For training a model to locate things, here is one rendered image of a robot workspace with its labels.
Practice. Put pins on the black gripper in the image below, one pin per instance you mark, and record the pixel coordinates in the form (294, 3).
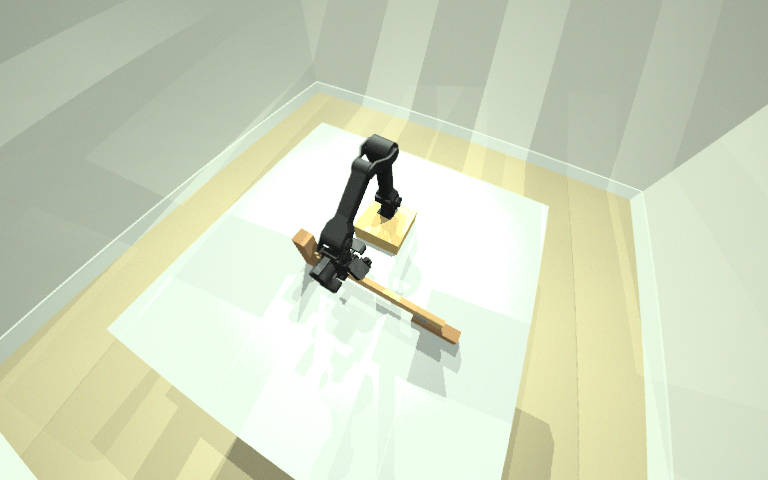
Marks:
(334, 285)

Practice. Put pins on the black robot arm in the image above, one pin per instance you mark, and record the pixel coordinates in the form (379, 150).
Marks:
(338, 232)

